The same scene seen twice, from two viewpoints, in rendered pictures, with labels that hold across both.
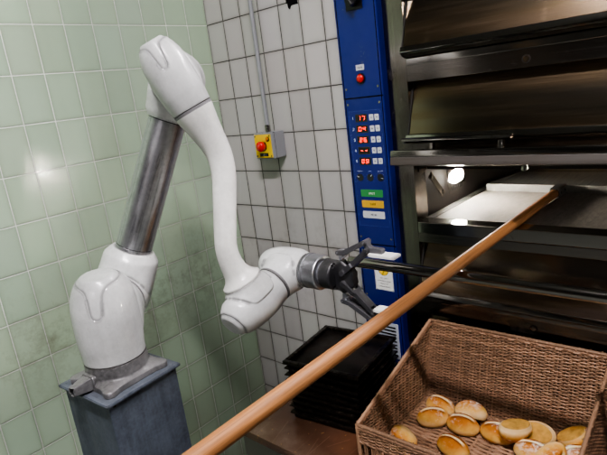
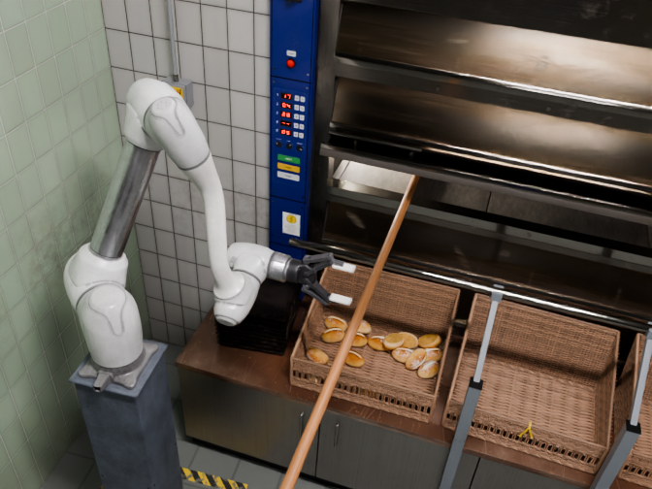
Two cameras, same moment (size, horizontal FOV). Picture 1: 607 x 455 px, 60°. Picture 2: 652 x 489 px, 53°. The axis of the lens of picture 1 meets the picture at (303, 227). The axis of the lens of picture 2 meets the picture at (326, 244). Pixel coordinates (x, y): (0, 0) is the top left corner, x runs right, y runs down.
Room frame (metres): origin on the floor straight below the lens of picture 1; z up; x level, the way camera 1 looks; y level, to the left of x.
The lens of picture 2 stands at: (-0.25, 0.60, 2.56)
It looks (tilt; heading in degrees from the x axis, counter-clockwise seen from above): 38 degrees down; 333
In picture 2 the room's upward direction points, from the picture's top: 4 degrees clockwise
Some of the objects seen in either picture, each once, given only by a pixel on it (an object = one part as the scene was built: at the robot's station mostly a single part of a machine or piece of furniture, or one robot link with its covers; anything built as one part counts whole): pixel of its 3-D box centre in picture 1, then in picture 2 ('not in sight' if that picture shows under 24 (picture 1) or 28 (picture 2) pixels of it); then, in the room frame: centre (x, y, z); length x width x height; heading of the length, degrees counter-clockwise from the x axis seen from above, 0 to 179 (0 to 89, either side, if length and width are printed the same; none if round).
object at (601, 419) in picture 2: not in sight; (532, 377); (0.86, -0.87, 0.72); 0.56 x 0.49 x 0.28; 46
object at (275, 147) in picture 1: (269, 144); (177, 93); (2.05, 0.09, 1.46); 0.10 x 0.07 x 0.10; 47
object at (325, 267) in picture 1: (340, 275); (302, 273); (1.20, -0.07, 1.20); 0.09 x 0.07 x 0.08; 47
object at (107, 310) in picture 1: (107, 312); (111, 320); (1.24, 0.52, 1.17); 0.18 x 0.16 x 0.22; 6
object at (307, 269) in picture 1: (317, 271); (280, 267); (1.25, -0.02, 1.20); 0.09 x 0.06 x 0.09; 137
